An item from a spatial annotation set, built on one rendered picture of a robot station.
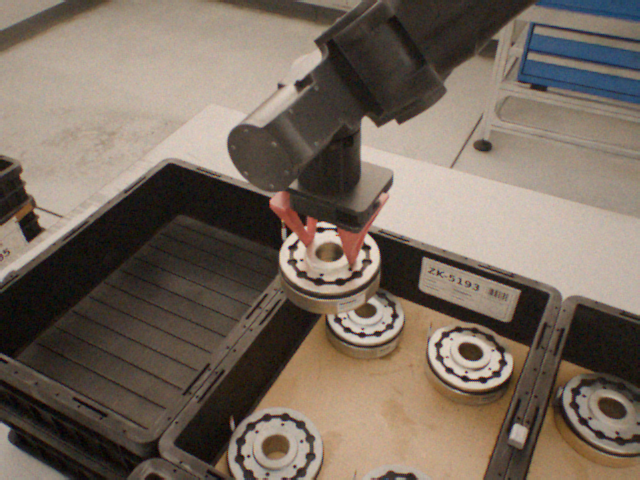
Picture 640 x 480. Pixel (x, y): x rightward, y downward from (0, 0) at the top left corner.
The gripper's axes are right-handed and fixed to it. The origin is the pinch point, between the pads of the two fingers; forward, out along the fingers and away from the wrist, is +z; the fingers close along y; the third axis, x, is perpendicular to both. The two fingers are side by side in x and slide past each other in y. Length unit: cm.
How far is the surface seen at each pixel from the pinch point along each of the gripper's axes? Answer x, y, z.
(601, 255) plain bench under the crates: 54, 24, 38
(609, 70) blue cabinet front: 187, 7, 72
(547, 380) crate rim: 4.6, 22.8, 12.8
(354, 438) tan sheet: -6.6, 6.2, 22.0
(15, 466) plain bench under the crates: -26, -34, 34
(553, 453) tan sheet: 3.1, 25.9, 22.8
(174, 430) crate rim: -19.4, -6.7, 11.2
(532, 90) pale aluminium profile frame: 184, -17, 85
